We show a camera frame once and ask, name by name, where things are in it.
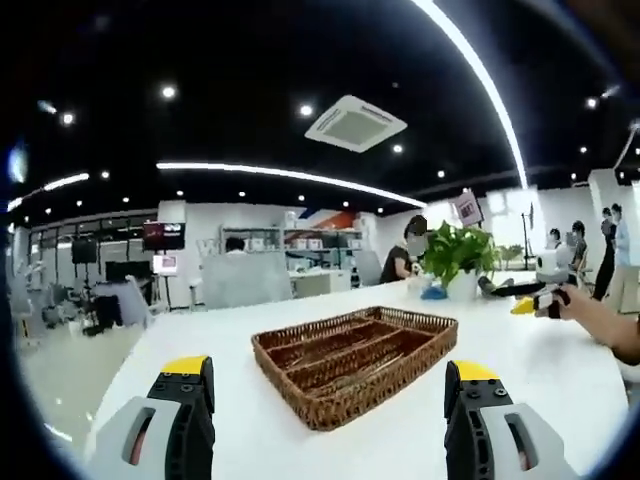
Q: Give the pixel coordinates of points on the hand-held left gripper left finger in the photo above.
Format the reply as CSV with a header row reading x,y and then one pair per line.
x,y
190,430

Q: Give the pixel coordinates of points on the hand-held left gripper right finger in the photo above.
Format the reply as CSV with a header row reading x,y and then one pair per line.
x,y
470,430

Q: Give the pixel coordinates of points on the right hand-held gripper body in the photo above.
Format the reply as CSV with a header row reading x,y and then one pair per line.
x,y
552,265

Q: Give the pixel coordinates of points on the brown wicker cutlery storage tray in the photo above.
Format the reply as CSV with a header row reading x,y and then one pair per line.
x,y
350,365

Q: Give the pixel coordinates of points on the person's right hand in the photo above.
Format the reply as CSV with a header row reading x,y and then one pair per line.
x,y
572,305

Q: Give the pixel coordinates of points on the dark grey curved object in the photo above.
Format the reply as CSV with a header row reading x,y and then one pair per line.
x,y
495,287

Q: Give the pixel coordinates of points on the black tripod stand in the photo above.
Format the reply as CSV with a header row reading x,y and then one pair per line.
x,y
529,235

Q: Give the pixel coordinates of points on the white plant pot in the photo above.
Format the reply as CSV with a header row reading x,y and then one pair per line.
x,y
462,287

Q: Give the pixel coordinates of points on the green potted plant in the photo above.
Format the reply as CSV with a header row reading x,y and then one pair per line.
x,y
460,250

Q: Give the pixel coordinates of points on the small blue object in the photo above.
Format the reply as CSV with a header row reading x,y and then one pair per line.
x,y
434,292

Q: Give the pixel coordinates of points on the pink hanging sign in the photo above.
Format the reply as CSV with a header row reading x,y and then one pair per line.
x,y
467,209

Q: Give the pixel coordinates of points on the grey partition panel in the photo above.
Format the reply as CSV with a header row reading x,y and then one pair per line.
x,y
245,280

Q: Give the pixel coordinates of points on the small lit computer monitor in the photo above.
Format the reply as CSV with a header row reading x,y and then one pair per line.
x,y
165,263

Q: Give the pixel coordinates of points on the long ceiling light strip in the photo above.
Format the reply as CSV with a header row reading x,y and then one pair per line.
x,y
480,75

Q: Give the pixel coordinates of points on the shelf with white boxes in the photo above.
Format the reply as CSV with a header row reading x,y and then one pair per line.
x,y
320,245

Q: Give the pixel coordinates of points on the black monitor on stand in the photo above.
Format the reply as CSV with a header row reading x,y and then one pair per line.
x,y
84,250

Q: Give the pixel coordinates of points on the white ceiling air conditioner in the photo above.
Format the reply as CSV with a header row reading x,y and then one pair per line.
x,y
356,124

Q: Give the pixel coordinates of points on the curved ceiling light strip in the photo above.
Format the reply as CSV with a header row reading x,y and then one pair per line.
x,y
290,172

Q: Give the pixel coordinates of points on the group of ceiling spotlights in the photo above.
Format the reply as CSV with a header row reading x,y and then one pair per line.
x,y
306,109

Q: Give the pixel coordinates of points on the short ceiling light strip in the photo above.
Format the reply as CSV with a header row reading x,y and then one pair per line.
x,y
50,187

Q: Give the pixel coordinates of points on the red-lit wall screen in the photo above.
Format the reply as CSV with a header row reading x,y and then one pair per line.
x,y
164,234

